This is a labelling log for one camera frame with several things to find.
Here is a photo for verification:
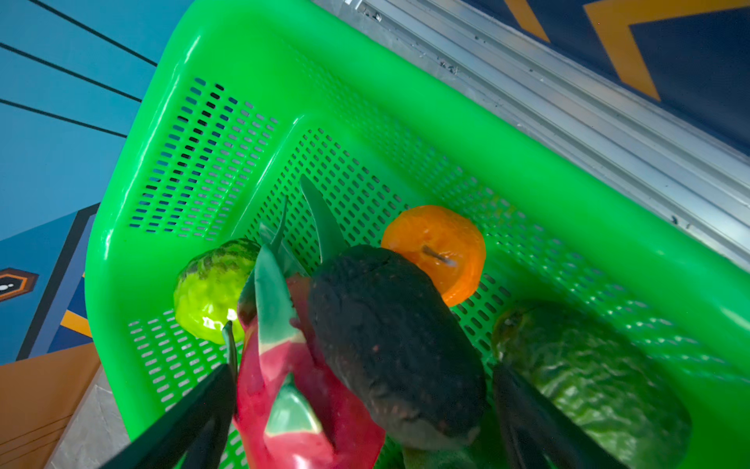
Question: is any green plastic basket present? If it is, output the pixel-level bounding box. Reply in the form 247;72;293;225
85;1;749;468

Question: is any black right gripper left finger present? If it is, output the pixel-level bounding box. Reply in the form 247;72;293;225
104;365;236;469

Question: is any red dragon fruit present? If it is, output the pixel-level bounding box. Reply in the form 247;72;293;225
221;175;388;469

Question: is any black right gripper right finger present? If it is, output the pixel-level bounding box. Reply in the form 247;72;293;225
492;363;625;468

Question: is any aluminium side floor rail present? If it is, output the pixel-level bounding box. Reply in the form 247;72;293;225
323;1;749;268

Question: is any dark green avocado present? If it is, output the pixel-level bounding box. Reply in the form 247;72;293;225
492;300;693;468

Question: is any black dark avocado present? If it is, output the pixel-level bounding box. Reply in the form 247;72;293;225
308;245;488;451

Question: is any bumpy light green fruit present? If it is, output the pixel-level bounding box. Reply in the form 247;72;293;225
173;238;260;345

